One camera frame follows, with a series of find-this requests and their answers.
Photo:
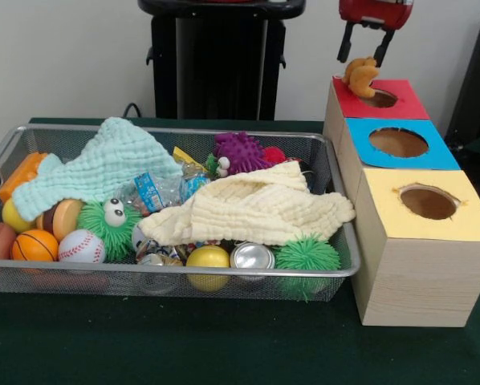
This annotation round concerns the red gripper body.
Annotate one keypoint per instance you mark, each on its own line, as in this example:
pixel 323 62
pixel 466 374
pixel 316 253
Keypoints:
pixel 376 11

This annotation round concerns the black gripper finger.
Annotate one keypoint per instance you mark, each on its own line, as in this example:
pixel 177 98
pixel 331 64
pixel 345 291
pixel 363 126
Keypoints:
pixel 345 44
pixel 385 48

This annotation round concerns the small brown bear toy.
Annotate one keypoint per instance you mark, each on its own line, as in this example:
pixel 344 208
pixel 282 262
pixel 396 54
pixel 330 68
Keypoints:
pixel 360 76

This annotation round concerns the wooden box three holes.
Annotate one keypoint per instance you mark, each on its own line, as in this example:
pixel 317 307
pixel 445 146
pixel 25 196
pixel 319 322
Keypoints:
pixel 421 265

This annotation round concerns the black chair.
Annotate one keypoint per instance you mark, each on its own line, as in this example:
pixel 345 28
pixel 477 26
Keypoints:
pixel 477 88

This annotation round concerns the purple spiky toy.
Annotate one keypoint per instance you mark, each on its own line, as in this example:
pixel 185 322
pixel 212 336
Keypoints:
pixel 240 152

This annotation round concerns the pale yellow cloth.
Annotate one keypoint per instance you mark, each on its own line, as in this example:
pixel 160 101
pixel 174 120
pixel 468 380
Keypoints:
pixel 264 208

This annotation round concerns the plain green spiky ball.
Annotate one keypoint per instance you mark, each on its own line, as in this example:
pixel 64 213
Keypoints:
pixel 307 255

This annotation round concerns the small silver can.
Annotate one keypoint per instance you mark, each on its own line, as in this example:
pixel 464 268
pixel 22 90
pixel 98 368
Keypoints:
pixel 252 257

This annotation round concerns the clear plastic bottle blue label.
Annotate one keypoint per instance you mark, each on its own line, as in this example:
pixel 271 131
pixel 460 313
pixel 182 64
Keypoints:
pixel 152 192

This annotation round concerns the yellow ball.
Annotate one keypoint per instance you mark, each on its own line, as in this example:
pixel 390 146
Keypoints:
pixel 208 258

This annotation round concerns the mint green cloth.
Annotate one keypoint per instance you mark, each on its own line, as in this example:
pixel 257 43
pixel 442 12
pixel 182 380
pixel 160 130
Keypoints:
pixel 111 160

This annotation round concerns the green spiky ball with eyes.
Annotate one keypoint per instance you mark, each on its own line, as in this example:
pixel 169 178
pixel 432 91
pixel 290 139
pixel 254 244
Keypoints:
pixel 99 228

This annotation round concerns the white baseball toy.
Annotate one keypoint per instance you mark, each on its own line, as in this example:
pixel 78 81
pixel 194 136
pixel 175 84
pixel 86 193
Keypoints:
pixel 81 247

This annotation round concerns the orange basketball toy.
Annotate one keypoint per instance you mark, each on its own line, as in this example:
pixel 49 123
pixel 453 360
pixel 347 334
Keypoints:
pixel 35 245

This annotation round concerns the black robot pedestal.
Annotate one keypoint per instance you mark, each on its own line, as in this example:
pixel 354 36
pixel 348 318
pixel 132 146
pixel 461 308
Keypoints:
pixel 216 64

